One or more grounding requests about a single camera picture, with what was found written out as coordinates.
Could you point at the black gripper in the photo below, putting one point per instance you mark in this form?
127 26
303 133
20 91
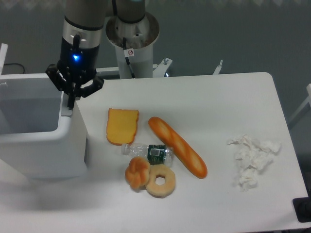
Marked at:
76 65

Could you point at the white plastic trash can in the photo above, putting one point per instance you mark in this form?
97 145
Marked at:
39 135

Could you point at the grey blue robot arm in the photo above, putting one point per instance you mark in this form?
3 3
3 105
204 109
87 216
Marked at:
83 25

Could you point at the orange toast slice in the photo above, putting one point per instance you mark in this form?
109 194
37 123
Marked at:
121 126

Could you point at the crushed clear plastic bottle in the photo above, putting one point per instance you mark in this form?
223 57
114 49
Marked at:
155 154

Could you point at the knotted bread roll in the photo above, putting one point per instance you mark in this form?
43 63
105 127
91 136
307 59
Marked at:
137 174

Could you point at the beige bagel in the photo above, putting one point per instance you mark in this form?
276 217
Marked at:
161 182

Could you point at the orange baguette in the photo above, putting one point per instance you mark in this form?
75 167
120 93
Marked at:
183 151

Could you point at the crumpled white tissue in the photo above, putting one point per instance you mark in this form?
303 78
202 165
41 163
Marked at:
252 158

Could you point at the white furniture at right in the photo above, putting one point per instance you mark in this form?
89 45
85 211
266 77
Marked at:
301 111

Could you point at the black device at edge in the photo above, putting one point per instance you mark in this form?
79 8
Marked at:
302 207

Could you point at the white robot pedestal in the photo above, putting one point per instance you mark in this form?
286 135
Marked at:
134 48

